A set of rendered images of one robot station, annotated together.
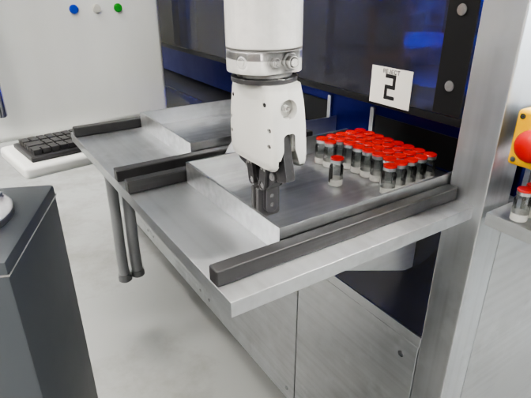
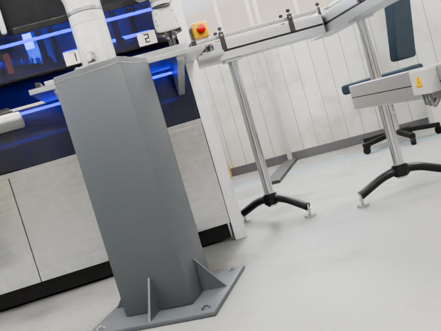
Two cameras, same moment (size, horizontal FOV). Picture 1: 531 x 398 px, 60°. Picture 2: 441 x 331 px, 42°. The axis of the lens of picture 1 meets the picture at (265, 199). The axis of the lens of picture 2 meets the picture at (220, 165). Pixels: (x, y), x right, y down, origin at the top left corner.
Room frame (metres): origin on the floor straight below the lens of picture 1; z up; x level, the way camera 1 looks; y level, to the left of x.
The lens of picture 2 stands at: (-0.55, 2.15, 0.59)
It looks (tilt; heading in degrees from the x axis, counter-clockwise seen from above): 5 degrees down; 295
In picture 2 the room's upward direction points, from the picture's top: 16 degrees counter-clockwise
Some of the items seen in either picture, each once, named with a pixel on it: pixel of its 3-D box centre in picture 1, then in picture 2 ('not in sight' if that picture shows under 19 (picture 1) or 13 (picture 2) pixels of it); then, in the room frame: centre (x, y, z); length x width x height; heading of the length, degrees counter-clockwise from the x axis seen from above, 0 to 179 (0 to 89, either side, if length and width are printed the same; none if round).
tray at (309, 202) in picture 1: (321, 175); (156, 60); (0.67, -0.09, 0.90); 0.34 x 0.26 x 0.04; 123
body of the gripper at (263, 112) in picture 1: (264, 115); (165, 18); (0.53, 0.00, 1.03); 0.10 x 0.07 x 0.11; 33
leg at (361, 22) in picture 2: not in sight; (381, 98); (-0.13, -0.60, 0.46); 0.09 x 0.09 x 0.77; 33
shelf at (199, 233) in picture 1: (250, 163); (119, 75); (0.80, 0.03, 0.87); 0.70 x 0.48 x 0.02; 33
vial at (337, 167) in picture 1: (336, 171); not in sight; (0.67, -0.11, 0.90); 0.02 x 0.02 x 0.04
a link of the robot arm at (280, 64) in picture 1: (265, 61); (161, 3); (0.53, 0.00, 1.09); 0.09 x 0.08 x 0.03; 33
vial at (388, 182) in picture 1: (388, 178); not in sight; (0.64, -0.18, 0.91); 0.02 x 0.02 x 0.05
